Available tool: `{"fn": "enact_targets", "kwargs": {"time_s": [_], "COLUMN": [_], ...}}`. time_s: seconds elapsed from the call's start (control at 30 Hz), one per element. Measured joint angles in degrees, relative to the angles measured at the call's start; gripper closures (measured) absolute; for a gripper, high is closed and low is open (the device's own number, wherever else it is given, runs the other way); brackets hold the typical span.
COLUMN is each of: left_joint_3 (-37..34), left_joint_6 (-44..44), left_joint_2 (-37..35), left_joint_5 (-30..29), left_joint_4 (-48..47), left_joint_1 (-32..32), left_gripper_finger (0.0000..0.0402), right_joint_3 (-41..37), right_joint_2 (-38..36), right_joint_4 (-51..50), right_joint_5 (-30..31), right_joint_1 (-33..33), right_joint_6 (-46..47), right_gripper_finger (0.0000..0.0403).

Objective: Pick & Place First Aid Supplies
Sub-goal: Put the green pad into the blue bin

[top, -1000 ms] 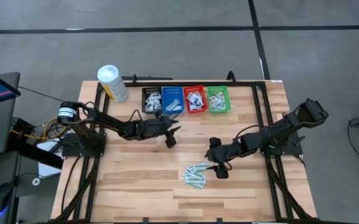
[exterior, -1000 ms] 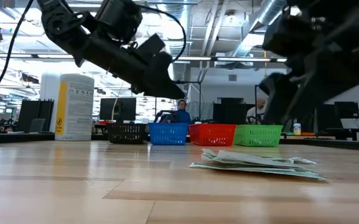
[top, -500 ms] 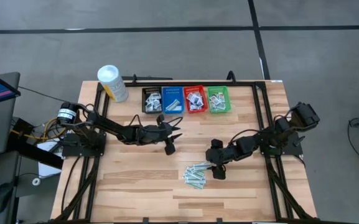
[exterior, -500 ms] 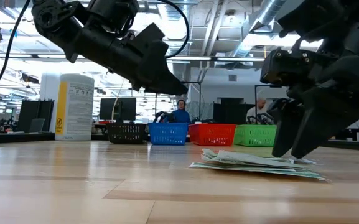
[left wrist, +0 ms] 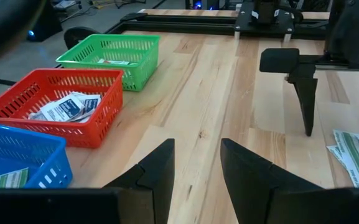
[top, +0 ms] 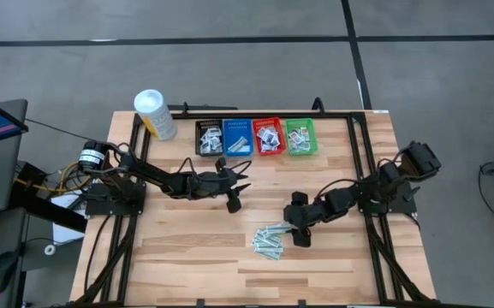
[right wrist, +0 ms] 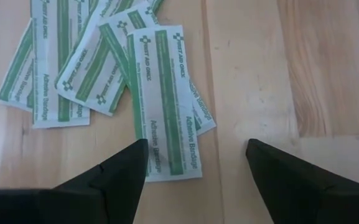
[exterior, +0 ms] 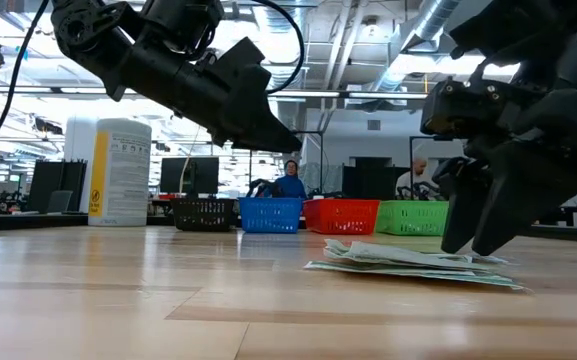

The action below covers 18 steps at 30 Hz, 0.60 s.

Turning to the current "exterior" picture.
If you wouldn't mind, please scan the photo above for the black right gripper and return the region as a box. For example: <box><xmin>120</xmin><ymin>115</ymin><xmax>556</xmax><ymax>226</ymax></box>
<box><xmin>432</xmin><ymin>92</ymin><xmax>577</xmax><ymax>255</ymax></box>

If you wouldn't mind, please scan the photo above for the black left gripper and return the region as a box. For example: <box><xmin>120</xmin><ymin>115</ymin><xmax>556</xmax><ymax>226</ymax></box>
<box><xmin>105</xmin><ymin>47</ymin><xmax>303</xmax><ymax>153</ymax></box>

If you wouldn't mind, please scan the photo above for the pile of paper banknotes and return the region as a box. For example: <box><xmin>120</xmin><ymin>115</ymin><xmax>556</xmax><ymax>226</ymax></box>
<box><xmin>303</xmin><ymin>259</ymin><xmax>525</xmax><ymax>292</ymax></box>

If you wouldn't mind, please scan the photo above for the green plastic basket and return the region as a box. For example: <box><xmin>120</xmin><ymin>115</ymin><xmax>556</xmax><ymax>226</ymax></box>
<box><xmin>375</xmin><ymin>199</ymin><xmax>450</xmax><ymax>237</ymax></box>

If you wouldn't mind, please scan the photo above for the red plastic basket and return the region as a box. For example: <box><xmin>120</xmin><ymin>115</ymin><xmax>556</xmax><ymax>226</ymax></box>
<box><xmin>301</xmin><ymin>198</ymin><xmax>382</xmax><ymax>236</ymax></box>

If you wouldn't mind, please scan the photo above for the long ceiling light strip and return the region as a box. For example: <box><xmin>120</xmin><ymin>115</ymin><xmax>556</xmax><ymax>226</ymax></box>
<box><xmin>347</xmin><ymin>91</ymin><xmax>429</xmax><ymax>100</ymax></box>
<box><xmin>267</xmin><ymin>90</ymin><xmax>342</xmax><ymax>98</ymax></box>

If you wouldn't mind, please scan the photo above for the person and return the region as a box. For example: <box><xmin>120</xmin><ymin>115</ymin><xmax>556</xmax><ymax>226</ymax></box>
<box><xmin>396</xmin><ymin>157</ymin><xmax>432</xmax><ymax>200</ymax></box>
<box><xmin>272</xmin><ymin>159</ymin><xmax>309</xmax><ymax>200</ymax></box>

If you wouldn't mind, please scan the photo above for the black computer monitor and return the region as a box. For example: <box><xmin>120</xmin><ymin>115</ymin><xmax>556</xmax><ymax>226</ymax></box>
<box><xmin>160</xmin><ymin>156</ymin><xmax>221</xmax><ymax>197</ymax></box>

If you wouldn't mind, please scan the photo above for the blue plastic basket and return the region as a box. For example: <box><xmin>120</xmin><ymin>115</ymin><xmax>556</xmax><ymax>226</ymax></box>
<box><xmin>238</xmin><ymin>196</ymin><xmax>305</xmax><ymax>235</ymax></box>

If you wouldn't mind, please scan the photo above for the black plastic basket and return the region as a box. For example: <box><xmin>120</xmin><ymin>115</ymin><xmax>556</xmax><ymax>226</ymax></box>
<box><xmin>170</xmin><ymin>198</ymin><xmax>237</xmax><ymax>232</ymax></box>

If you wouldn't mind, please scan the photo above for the black partition panel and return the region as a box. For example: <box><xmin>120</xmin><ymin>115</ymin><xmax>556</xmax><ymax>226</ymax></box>
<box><xmin>341</xmin><ymin>157</ymin><xmax>412</xmax><ymax>200</ymax></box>

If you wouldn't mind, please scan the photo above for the white ceiling sensor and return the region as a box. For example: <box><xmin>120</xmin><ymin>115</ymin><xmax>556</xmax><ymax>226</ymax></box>
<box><xmin>361</xmin><ymin>16</ymin><xmax>381</xmax><ymax>37</ymax></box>

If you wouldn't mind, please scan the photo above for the white wipes canister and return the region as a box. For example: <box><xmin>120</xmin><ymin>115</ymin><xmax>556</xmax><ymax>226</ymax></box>
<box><xmin>87</xmin><ymin>117</ymin><xmax>153</xmax><ymax>228</ymax></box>

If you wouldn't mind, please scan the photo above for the black gantry frame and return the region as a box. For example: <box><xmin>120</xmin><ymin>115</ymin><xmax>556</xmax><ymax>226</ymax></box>
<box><xmin>408</xmin><ymin>134</ymin><xmax>469</xmax><ymax>199</ymax></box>
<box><xmin>248</xmin><ymin>129</ymin><xmax>325</xmax><ymax>197</ymax></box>

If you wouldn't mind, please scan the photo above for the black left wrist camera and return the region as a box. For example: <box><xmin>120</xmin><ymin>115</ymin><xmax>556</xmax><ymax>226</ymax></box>
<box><xmin>202</xmin><ymin>35</ymin><xmax>269</xmax><ymax>89</ymax></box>

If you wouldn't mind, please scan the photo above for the silver spiral air duct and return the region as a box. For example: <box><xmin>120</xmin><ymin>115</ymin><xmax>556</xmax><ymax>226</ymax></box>
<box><xmin>367</xmin><ymin>0</ymin><xmax>462</xmax><ymax>94</ymax></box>
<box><xmin>253</xmin><ymin>0</ymin><xmax>312</xmax><ymax>91</ymax></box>

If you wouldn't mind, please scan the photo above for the black left wrist camera cable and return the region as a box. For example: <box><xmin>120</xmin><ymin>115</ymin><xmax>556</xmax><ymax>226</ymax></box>
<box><xmin>247</xmin><ymin>0</ymin><xmax>307</xmax><ymax>95</ymax></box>

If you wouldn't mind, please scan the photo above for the black aluminium table frame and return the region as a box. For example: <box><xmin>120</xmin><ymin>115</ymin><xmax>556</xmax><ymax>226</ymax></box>
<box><xmin>0</xmin><ymin>212</ymin><xmax>577</xmax><ymax>244</ymax></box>

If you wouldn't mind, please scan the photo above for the black hanging arm cable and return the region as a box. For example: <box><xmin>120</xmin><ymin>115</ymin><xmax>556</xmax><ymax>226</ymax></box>
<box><xmin>0</xmin><ymin>0</ymin><xmax>52</xmax><ymax>197</ymax></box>

